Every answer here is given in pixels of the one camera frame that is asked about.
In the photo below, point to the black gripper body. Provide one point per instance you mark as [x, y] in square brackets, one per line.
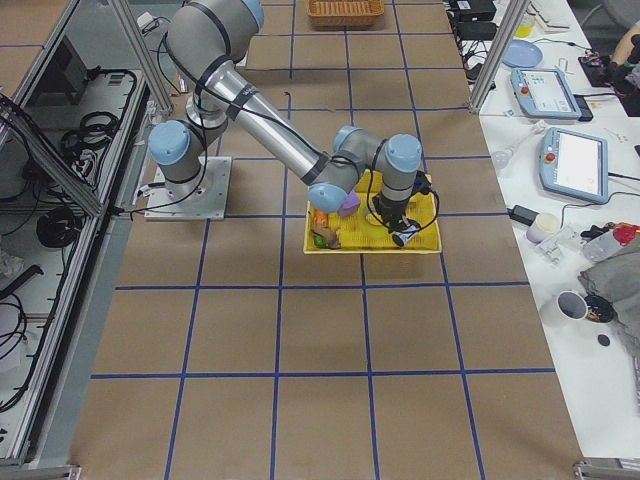
[391, 210]

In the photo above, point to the yellow clear tape roll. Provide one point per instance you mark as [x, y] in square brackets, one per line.
[373, 219]

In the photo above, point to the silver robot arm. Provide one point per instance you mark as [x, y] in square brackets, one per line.
[206, 39]

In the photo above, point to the small grey labelled can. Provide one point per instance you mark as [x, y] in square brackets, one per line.
[403, 235]

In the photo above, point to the purple foam block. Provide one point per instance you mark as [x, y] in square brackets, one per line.
[350, 206]

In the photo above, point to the yellow plastic tray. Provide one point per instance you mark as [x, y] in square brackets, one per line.
[358, 237]

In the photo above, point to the brown toy root figure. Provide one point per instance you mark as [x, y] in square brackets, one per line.
[330, 236]

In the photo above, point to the orange toy carrot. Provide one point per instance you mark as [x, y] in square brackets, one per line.
[321, 219]

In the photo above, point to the green toy leaf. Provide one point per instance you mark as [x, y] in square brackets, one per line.
[319, 242]

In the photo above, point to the white lilac cup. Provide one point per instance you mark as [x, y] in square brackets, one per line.
[543, 226]

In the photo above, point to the lower blue teach pendant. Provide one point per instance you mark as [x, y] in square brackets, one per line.
[574, 164]

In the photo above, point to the blue teach pendant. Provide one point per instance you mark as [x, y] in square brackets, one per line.
[544, 94]
[574, 164]

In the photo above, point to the upper blue teach pendant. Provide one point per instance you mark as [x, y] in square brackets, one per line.
[544, 94]

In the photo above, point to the white mug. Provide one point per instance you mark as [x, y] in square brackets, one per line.
[564, 309]

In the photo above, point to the blue plate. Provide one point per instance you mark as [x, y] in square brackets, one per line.
[522, 54]

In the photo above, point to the brown wicker basket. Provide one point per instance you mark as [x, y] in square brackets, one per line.
[359, 14]

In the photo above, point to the grey cloth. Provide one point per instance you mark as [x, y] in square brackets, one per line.
[616, 279]

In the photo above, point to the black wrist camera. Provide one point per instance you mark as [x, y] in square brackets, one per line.
[422, 185]

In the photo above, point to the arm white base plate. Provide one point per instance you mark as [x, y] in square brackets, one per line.
[204, 197]

